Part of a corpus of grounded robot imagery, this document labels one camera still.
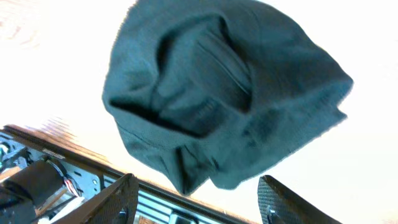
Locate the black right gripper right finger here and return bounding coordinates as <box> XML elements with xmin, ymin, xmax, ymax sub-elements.
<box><xmin>257</xmin><ymin>175</ymin><xmax>341</xmax><ymax>224</ymax></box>

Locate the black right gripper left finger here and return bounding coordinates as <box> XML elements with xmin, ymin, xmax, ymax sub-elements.
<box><xmin>55</xmin><ymin>174</ymin><xmax>139</xmax><ymax>224</ymax></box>

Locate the black t-shirt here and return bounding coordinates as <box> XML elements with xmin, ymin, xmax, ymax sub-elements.
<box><xmin>102</xmin><ymin>0</ymin><xmax>353</xmax><ymax>195</ymax></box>

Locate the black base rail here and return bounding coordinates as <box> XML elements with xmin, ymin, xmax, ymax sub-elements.
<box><xmin>1</xmin><ymin>126</ymin><xmax>241</xmax><ymax>223</ymax></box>

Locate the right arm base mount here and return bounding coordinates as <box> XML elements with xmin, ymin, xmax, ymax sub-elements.
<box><xmin>1</xmin><ymin>133</ymin><xmax>104</xmax><ymax>223</ymax></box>

